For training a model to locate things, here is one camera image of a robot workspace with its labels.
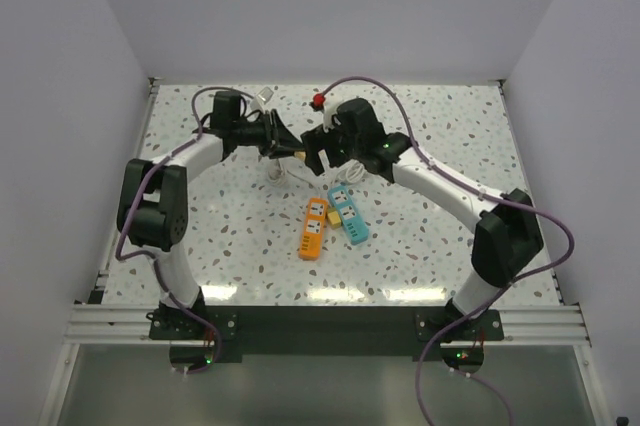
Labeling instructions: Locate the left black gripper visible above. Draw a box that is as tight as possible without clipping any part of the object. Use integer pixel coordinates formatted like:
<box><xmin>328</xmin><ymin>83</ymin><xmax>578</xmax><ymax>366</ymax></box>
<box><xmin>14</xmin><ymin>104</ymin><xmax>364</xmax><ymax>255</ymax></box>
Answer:
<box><xmin>232</xmin><ymin>108</ymin><xmax>304</xmax><ymax>159</ymax></box>

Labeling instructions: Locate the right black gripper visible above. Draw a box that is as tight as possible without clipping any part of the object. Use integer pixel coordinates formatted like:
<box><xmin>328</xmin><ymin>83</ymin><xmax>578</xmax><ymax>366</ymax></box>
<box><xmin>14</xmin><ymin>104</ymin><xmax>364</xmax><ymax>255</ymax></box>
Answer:
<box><xmin>302</xmin><ymin>119</ymin><xmax>364</xmax><ymax>177</ymax></box>

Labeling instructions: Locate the blue strip white cord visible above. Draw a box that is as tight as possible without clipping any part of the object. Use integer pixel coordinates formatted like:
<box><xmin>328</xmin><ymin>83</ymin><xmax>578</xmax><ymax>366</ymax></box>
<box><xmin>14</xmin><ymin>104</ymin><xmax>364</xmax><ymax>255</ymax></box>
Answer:
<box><xmin>319</xmin><ymin>159</ymin><xmax>367</xmax><ymax>190</ymax></box>

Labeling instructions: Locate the blue power strip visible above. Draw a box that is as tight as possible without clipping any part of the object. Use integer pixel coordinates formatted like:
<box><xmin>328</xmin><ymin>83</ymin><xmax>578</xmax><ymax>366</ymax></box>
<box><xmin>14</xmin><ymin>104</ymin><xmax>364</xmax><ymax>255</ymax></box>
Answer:
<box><xmin>328</xmin><ymin>185</ymin><xmax>369</xmax><ymax>245</ymax></box>

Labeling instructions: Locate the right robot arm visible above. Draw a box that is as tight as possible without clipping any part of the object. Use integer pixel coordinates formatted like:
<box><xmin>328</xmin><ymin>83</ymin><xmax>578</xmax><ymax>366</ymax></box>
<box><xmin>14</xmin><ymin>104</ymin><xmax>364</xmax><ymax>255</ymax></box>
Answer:
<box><xmin>301</xmin><ymin>93</ymin><xmax>544</xmax><ymax>339</ymax></box>

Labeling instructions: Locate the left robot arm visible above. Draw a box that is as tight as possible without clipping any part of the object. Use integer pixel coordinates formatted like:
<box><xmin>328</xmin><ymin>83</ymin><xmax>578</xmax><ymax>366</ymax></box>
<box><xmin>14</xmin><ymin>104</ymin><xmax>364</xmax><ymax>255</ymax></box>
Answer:
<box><xmin>115</xmin><ymin>86</ymin><xmax>303</xmax><ymax>338</ymax></box>

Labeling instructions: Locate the yellow plug on table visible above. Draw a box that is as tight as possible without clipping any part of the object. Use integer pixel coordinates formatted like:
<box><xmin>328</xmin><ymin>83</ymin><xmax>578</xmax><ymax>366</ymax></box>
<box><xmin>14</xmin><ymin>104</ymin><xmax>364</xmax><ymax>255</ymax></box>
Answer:
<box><xmin>326</xmin><ymin>208</ymin><xmax>342</xmax><ymax>229</ymax></box>

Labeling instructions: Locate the orange power strip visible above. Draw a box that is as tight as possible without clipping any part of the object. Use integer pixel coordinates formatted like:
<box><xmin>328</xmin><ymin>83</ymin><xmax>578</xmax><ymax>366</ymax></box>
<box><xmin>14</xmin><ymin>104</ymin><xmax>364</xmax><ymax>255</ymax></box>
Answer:
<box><xmin>298</xmin><ymin>197</ymin><xmax>328</xmax><ymax>260</ymax></box>

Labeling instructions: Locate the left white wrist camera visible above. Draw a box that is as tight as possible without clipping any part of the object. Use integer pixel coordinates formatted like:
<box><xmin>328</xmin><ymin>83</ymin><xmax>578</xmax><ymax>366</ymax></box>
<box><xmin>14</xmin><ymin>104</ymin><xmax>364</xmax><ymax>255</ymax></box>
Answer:
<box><xmin>249</xmin><ymin>87</ymin><xmax>274</xmax><ymax>112</ymax></box>

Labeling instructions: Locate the orange strip white cord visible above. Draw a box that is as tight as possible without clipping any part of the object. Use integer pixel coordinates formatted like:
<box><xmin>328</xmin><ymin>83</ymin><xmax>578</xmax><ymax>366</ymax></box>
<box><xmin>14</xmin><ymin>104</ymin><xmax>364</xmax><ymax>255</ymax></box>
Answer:
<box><xmin>264</xmin><ymin>155</ymin><xmax>326</xmax><ymax>198</ymax></box>

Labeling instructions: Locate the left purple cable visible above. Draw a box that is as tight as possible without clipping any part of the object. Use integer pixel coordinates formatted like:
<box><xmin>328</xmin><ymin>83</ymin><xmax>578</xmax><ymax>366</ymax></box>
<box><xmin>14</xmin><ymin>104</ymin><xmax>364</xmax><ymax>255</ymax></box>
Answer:
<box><xmin>114</xmin><ymin>87</ymin><xmax>261</xmax><ymax>375</ymax></box>

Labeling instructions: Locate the purple cable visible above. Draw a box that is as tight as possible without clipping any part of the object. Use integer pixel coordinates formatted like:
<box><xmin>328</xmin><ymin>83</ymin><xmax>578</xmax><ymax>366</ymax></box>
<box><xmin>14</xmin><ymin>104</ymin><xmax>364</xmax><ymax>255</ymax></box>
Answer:
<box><xmin>319</xmin><ymin>75</ymin><xmax>575</xmax><ymax>426</ymax></box>
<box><xmin>114</xmin><ymin>87</ymin><xmax>261</xmax><ymax>375</ymax></box>

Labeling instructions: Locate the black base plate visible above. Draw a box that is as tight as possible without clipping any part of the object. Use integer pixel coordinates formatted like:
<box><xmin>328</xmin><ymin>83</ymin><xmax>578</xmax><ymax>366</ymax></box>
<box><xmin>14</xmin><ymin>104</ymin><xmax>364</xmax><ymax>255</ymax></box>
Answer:
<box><xmin>148</xmin><ymin>304</ymin><xmax>502</xmax><ymax>365</ymax></box>

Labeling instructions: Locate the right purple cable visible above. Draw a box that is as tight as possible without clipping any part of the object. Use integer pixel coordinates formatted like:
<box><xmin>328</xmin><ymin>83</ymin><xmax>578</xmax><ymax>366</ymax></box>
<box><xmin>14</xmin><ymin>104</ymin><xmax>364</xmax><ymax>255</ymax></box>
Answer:
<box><xmin>319</xmin><ymin>75</ymin><xmax>575</xmax><ymax>426</ymax></box>

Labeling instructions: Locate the aluminium rail frame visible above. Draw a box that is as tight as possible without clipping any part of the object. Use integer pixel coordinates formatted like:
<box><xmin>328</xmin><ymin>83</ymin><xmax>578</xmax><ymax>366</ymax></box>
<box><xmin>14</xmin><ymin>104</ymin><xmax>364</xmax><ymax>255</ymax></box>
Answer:
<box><xmin>64</xmin><ymin>85</ymin><xmax>588</xmax><ymax>347</ymax></box>

